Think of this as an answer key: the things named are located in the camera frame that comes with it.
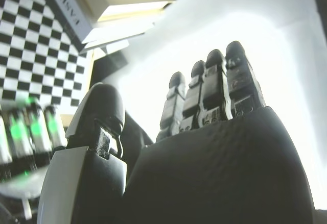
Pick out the book with large lettered spine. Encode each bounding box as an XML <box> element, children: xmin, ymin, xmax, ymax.
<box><xmin>33</xmin><ymin>0</ymin><xmax>109</xmax><ymax>52</ymax></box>

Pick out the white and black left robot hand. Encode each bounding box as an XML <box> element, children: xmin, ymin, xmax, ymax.
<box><xmin>37</xmin><ymin>40</ymin><xmax>315</xmax><ymax>224</ymax></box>

